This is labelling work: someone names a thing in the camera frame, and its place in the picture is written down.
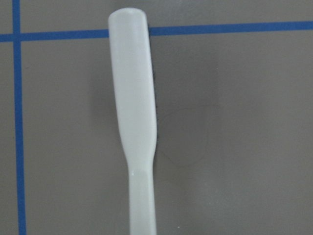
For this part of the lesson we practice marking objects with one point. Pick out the white hand brush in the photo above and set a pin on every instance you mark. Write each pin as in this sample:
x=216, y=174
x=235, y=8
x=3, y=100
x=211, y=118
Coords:
x=136, y=111

